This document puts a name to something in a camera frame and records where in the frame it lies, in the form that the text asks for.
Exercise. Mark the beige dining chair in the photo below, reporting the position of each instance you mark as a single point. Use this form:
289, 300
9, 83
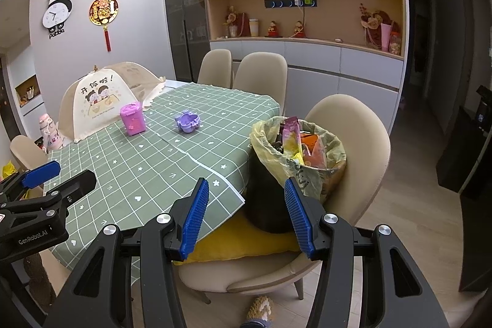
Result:
261, 78
27, 155
361, 143
215, 66

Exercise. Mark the fuzzy beige slipper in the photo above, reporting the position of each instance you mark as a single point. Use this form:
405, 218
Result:
261, 308

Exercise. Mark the beige cartoon print food cover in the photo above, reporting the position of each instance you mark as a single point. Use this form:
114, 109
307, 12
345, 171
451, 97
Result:
96, 101

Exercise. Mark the small red seated figurine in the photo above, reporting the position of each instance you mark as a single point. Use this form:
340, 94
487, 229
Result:
273, 29
298, 29

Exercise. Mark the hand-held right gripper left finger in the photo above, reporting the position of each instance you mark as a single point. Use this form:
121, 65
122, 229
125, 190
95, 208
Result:
194, 220

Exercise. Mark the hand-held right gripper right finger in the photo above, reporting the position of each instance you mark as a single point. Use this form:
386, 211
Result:
299, 220

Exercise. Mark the purple plastic toy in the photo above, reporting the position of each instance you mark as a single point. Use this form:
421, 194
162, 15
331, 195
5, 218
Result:
187, 122

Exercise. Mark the wall niche with ornaments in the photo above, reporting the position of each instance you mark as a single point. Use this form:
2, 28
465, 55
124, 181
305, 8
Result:
27, 91

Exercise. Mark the white tumbler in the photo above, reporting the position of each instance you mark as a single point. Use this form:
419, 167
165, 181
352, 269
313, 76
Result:
253, 28

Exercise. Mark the black trash bin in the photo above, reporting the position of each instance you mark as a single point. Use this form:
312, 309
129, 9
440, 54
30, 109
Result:
265, 197

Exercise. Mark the black power strip rail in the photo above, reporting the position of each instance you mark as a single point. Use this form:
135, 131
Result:
280, 3

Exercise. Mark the yellow bin liner bag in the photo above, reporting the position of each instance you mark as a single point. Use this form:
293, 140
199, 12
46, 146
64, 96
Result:
326, 174

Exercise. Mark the yellow seat cushion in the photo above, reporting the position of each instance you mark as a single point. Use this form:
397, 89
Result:
230, 239

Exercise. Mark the dark glass cabinet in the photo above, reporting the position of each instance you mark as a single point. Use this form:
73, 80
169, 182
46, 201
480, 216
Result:
184, 5

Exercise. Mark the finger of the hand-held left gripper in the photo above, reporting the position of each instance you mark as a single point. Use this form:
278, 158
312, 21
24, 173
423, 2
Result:
77, 189
40, 174

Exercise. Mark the white sideboard cabinet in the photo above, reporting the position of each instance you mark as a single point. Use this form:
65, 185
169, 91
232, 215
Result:
319, 74

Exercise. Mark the pink water bottle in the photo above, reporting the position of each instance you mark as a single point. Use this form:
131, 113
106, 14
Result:
50, 134

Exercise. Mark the green checked tablecloth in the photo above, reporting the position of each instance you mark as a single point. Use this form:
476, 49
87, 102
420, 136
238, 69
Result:
153, 166

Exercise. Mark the red gift bag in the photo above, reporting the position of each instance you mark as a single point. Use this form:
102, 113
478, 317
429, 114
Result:
242, 24

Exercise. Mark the red gold wall ornament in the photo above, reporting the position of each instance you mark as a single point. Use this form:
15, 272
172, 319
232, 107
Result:
103, 11

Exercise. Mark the pink toy bin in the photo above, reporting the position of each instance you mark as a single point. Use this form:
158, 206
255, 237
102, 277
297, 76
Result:
132, 120

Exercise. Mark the panda wall clock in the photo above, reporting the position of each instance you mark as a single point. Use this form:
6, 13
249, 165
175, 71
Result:
55, 15

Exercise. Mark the beige flower ornament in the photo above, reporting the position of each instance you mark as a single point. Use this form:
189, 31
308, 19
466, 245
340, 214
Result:
231, 22

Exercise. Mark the dark brown door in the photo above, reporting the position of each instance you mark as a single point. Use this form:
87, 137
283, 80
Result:
7, 101

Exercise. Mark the yellow shopping bag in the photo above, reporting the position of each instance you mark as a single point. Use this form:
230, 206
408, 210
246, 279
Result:
9, 170

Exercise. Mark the wooden wall shelf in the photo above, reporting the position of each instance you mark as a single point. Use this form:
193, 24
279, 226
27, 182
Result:
334, 20

